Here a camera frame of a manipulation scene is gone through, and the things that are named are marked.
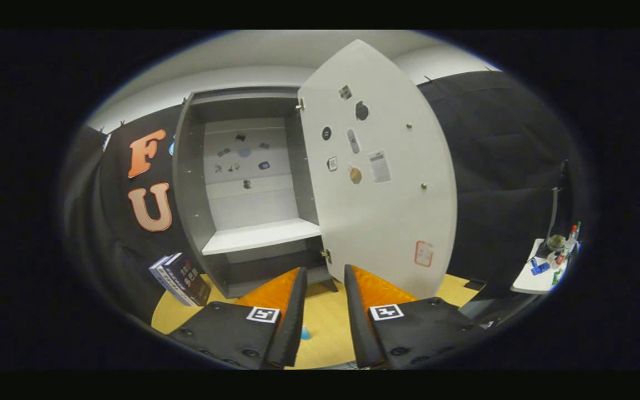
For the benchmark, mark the white and blue book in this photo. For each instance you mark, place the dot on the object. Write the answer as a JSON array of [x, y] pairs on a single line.
[[161, 278]]

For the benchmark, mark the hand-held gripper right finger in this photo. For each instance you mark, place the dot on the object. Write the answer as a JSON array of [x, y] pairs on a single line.
[[360, 328]]

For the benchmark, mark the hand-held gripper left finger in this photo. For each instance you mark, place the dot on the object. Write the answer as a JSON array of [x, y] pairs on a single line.
[[289, 328]]

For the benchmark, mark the grey stand pole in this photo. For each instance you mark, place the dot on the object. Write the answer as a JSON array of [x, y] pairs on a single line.
[[552, 214]]

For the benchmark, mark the dark blue book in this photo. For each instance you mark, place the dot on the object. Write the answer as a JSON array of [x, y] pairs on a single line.
[[189, 280]]

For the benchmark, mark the white side table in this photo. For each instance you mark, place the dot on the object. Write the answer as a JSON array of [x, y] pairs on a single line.
[[528, 280]]

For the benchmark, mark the black backdrop cloth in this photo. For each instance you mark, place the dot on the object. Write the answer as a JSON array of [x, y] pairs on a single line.
[[498, 166]]

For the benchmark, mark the blue and white tube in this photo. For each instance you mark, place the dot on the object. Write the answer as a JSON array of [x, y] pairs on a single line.
[[305, 333]]

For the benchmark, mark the white cabinet shelf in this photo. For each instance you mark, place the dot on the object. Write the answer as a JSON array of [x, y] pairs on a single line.
[[259, 236]]

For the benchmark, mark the grey cabinet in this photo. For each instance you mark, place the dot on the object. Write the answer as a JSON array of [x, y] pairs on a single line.
[[186, 183]]

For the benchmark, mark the red capped bottle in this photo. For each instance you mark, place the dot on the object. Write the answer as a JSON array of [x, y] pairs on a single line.
[[571, 239]]

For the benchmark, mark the small blue item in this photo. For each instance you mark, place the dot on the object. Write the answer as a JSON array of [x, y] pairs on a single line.
[[540, 269]]

